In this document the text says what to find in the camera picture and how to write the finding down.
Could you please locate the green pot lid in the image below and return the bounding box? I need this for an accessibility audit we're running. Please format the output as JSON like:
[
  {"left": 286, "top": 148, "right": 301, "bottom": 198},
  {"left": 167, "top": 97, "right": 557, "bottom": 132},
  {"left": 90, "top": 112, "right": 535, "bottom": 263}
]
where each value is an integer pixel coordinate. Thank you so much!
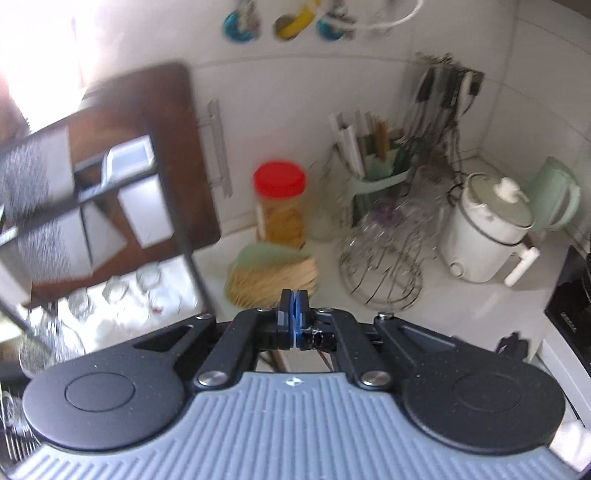
[{"left": 464, "top": 173, "right": 536, "bottom": 234}]

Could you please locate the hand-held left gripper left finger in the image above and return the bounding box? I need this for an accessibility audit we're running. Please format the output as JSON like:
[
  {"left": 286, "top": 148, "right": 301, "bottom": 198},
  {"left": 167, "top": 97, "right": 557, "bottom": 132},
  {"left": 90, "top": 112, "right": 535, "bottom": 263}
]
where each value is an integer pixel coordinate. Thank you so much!
[{"left": 131, "top": 288, "right": 293, "bottom": 390}]

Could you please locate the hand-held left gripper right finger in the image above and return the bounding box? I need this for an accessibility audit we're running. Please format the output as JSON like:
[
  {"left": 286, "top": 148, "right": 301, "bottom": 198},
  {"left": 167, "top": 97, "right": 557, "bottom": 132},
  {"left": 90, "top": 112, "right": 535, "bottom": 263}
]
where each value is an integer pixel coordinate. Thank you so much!
[{"left": 295, "top": 288, "right": 459, "bottom": 389}]

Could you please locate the black wall outlet strip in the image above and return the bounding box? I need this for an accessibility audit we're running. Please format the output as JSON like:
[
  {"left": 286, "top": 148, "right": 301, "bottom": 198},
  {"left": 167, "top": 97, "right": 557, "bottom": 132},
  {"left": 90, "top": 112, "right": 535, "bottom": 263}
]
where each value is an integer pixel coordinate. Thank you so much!
[{"left": 462, "top": 69, "right": 485, "bottom": 97}]

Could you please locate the small black object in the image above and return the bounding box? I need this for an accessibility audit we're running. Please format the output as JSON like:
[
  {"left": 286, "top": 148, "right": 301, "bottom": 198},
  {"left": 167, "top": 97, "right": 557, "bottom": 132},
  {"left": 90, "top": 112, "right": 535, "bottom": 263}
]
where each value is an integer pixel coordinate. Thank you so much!
[{"left": 496, "top": 331, "right": 529, "bottom": 363}]

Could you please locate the clear drinking glass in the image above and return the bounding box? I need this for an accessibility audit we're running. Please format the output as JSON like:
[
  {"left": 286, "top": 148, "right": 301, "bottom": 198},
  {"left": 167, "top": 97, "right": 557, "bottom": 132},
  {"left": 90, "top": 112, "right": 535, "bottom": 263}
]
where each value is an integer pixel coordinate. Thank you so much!
[
  {"left": 136, "top": 268, "right": 162, "bottom": 291},
  {"left": 68, "top": 288, "right": 95, "bottom": 321},
  {"left": 102, "top": 279, "right": 130, "bottom": 305}
]

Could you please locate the black power cable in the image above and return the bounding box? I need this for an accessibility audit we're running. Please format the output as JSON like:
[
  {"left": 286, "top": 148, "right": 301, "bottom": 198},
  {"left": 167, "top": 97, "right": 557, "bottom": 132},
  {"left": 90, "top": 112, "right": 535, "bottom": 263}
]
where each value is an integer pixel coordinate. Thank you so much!
[{"left": 443, "top": 102, "right": 465, "bottom": 185}]

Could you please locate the textured glass mug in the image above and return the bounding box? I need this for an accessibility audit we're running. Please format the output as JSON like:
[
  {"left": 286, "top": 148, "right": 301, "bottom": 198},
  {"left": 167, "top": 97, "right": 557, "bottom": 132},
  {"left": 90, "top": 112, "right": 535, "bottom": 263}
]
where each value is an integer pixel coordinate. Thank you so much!
[{"left": 18, "top": 305, "right": 88, "bottom": 377}]

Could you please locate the grey cutting board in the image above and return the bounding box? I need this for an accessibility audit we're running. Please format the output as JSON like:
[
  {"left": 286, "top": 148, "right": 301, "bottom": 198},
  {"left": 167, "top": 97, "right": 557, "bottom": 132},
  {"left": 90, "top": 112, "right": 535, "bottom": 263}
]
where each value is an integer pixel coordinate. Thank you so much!
[{"left": 76, "top": 203, "right": 127, "bottom": 268}]

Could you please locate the metal hook rail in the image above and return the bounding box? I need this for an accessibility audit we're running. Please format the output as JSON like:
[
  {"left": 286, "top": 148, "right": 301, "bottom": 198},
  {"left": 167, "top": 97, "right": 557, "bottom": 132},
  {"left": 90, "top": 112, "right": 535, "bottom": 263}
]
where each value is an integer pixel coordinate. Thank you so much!
[{"left": 416, "top": 51, "right": 458, "bottom": 65}]

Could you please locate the black sink drain rack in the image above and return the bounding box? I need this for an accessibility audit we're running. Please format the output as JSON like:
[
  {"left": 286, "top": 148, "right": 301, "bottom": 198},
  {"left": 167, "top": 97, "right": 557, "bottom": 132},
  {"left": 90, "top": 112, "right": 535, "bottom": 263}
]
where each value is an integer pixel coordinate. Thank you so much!
[{"left": 0, "top": 388, "right": 42, "bottom": 462}]

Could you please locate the yellow gas pipe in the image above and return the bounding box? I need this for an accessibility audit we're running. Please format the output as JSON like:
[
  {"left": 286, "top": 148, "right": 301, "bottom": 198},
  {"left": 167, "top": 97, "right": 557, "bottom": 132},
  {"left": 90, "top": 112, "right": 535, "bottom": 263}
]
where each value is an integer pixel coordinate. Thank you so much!
[{"left": 273, "top": 0, "right": 324, "bottom": 40}]

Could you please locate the red-lidded plastic jar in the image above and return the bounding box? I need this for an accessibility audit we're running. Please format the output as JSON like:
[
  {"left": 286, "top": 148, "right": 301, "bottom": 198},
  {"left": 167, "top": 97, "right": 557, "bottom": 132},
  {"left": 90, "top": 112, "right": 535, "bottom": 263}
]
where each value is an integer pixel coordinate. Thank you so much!
[{"left": 253, "top": 161, "right": 308, "bottom": 250}]

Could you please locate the row of black-handled kitchen utensils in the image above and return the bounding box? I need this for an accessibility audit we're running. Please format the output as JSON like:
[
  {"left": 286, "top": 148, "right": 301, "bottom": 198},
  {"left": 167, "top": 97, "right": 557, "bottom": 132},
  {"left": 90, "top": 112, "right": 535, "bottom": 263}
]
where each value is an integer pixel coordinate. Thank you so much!
[{"left": 402, "top": 65, "right": 462, "bottom": 153}]

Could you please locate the white hose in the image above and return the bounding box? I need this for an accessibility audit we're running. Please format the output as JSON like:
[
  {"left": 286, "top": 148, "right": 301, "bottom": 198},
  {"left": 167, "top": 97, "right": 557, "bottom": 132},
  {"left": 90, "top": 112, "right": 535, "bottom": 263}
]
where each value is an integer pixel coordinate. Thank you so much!
[{"left": 351, "top": 0, "right": 423, "bottom": 31}]

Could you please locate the metal wire cup rack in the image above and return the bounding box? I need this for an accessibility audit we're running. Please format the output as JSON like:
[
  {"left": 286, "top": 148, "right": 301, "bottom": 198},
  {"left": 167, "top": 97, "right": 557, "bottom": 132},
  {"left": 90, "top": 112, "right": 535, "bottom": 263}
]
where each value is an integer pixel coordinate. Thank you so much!
[{"left": 339, "top": 198, "right": 426, "bottom": 308}]

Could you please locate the green utensil caddy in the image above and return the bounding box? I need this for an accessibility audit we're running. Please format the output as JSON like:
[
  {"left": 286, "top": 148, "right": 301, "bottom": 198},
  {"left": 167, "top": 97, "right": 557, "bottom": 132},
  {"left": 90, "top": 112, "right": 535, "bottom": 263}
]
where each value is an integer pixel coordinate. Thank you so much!
[{"left": 344, "top": 150, "right": 416, "bottom": 222}]

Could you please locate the green electric kettle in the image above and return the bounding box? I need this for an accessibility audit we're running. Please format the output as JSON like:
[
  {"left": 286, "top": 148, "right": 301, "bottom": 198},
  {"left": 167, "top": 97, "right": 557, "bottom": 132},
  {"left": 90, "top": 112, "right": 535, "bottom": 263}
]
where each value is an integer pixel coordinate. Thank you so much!
[{"left": 526, "top": 157, "right": 583, "bottom": 232}]

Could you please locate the brown wooden cutting board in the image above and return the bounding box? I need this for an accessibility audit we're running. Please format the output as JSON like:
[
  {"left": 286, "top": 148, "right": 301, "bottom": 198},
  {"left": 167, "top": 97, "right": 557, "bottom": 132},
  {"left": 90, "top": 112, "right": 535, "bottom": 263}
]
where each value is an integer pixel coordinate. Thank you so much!
[{"left": 28, "top": 62, "right": 234, "bottom": 305}]

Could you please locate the tall clear glass pitcher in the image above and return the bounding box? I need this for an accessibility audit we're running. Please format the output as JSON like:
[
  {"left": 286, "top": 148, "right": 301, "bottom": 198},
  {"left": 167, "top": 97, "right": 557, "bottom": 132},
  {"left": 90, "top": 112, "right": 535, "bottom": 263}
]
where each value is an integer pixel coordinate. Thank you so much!
[{"left": 307, "top": 159, "right": 352, "bottom": 241}]

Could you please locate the dried noodle bundle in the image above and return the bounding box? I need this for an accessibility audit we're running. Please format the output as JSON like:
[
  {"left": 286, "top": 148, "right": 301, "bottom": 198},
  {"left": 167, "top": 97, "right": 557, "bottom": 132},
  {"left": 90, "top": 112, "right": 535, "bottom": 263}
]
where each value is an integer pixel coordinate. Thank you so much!
[{"left": 228, "top": 257, "right": 318, "bottom": 305}]

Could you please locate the black metal dish rack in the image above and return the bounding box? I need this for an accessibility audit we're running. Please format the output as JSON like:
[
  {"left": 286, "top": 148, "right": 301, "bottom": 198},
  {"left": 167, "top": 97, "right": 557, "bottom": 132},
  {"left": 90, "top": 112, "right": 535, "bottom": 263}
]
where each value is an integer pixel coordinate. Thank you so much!
[{"left": 0, "top": 62, "right": 218, "bottom": 365}]

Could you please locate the set of cut glass cups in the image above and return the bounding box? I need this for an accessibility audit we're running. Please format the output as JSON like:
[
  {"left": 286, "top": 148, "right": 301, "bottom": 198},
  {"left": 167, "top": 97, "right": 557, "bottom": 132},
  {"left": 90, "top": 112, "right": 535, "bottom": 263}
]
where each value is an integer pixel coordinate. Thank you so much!
[{"left": 344, "top": 194, "right": 444, "bottom": 259}]

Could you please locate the black induction cooktop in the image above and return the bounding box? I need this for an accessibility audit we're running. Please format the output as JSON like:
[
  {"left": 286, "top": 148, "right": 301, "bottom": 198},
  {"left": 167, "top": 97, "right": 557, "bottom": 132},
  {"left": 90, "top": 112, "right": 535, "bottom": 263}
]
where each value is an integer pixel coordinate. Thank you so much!
[{"left": 544, "top": 244, "right": 591, "bottom": 344}]

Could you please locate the silver textured cloth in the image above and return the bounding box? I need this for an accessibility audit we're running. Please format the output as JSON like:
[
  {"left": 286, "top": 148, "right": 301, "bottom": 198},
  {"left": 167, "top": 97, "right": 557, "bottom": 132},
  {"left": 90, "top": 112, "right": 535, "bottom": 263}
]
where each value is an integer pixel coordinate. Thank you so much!
[{"left": 0, "top": 134, "right": 75, "bottom": 282}]

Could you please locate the bundle of mixed chopsticks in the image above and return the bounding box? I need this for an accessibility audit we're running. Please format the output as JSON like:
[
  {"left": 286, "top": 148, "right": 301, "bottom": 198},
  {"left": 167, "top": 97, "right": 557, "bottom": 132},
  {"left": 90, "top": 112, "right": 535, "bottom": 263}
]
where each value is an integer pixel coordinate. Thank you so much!
[{"left": 328, "top": 111, "right": 393, "bottom": 176}]

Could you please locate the upturned drinking glasses on tray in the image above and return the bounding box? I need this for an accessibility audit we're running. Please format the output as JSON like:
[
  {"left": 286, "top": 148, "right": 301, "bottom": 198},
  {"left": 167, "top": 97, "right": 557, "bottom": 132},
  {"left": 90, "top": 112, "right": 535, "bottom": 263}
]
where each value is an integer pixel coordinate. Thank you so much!
[{"left": 28, "top": 258, "right": 204, "bottom": 333}]

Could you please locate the white electric cooker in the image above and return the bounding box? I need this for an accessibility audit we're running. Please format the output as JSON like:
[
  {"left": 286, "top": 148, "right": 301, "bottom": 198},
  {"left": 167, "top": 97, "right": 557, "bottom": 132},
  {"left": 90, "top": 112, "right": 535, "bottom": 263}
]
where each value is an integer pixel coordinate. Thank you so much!
[{"left": 438, "top": 173, "right": 541, "bottom": 288}]

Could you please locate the white cutting board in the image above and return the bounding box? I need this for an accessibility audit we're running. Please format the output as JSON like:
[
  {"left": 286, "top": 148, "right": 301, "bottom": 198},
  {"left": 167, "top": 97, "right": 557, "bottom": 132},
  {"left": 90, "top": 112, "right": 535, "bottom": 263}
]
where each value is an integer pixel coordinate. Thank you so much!
[{"left": 104, "top": 136, "right": 178, "bottom": 247}]

